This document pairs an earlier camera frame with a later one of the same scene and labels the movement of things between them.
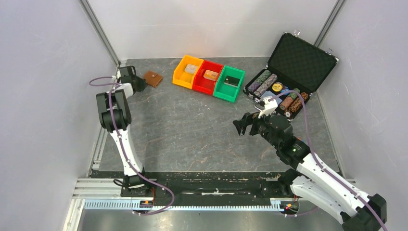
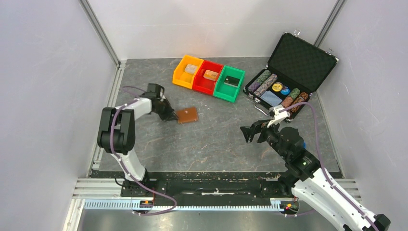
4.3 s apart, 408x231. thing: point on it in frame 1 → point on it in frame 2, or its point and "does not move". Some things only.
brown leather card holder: (152, 78) → (187, 115)
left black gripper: (143, 83) → (170, 115)
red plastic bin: (204, 84) does not move
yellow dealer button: (277, 86) does not move
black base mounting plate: (202, 185) does not move
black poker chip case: (296, 64) does not move
